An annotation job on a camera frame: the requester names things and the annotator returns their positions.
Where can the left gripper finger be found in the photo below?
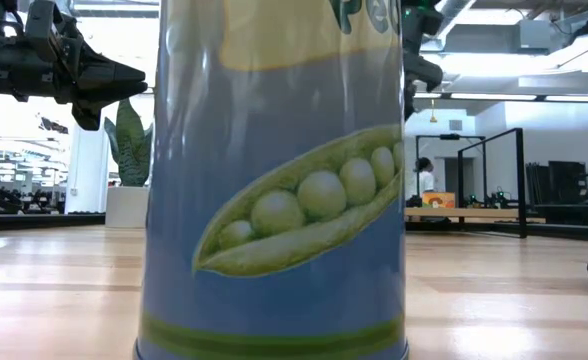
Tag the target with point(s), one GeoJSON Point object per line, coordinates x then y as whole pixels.
{"type": "Point", "coordinates": [121, 95]}
{"type": "Point", "coordinates": [109, 72]}

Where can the blue peas can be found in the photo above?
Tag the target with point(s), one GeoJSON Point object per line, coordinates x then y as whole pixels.
{"type": "Point", "coordinates": [274, 200]}

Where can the black background robot arm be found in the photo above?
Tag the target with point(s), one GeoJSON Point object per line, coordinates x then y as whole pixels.
{"type": "Point", "coordinates": [496, 199]}

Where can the yellow hanging pendant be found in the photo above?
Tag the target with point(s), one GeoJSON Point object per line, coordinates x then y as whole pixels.
{"type": "Point", "coordinates": [432, 116]}

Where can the snake plant in white pot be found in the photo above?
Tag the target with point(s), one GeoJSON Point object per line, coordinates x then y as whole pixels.
{"type": "Point", "coordinates": [129, 160]}

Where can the person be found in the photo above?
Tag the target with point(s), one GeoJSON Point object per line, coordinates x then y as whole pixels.
{"type": "Point", "coordinates": [425, 177]}

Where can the long ceiling light strip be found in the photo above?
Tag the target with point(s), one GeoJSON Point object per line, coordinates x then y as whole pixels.
{"type": "Point", "coordinates": [494, 96]}

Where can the white building column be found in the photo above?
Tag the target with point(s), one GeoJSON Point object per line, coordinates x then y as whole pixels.
{"type": "Point", "coordinates": [86, 170]}

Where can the colourful boxes on far table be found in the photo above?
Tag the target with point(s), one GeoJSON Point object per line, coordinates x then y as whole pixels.
{"type": "Point", "coordinates": [438, 200]}

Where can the black background panel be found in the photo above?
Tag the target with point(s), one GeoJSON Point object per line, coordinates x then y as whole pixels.
{"type": "Point", "coordinates": [536, 182]}

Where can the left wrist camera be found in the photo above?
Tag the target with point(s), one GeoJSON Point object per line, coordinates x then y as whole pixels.
{"type": "Point", "coordinates": [49, 25]}

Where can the black metal background frame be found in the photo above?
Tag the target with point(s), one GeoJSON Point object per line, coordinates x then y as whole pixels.
{"type": "Point", "coordinates": [449, 136]}

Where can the silver slanted ceiling duct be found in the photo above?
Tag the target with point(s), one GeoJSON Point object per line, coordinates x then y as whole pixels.
{"type": "Point", "coordinates": [454, 15]}

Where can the grey ceiling duct box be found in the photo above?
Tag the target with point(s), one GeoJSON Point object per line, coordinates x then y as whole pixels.
{"type": "Point", "coordinates": [541, 35]}

